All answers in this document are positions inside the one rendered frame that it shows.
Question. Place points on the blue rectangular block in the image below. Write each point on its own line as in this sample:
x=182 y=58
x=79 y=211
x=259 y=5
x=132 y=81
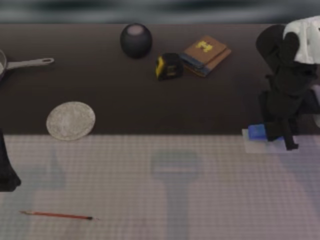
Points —
x=257 y=132

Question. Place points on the gray checkered mat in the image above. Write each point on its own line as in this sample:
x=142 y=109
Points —
x=150 y=190

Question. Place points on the brown book with yellow print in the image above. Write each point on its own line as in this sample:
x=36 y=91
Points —
x=206 y=55

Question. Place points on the yellow and black tape measure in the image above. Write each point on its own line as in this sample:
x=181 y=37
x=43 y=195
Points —
x=168 y=67

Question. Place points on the black round speaker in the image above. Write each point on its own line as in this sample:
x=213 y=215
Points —
x=136 y=41

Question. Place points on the silver round plate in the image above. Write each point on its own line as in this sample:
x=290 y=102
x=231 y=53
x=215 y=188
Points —
x=70 y=121

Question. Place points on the red pencil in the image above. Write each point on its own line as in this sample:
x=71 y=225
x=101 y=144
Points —
x=58 y=215

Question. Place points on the gray frying pan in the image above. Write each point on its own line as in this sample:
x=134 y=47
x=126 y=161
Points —
x=25 y=63

